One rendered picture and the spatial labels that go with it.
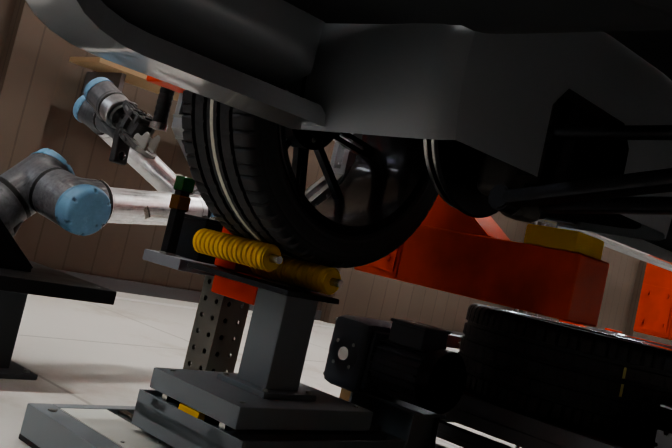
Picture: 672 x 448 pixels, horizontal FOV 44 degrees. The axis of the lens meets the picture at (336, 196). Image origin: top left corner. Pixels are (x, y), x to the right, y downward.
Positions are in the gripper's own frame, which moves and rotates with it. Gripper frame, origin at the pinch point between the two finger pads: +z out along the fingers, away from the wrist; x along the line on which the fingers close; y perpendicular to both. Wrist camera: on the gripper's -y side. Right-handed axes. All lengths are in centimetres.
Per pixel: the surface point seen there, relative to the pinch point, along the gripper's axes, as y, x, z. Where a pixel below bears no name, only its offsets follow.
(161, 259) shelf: -19.3, 4.7, 18.6
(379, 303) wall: -151, 477, -209
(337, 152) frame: 28.1, 26.9, 31.2
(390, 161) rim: 35, 25, 48
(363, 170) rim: 29, 25, 43
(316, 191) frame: 17.7, 22.7, 35.8
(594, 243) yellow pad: 45, 57, 90
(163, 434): -32, -17, 69
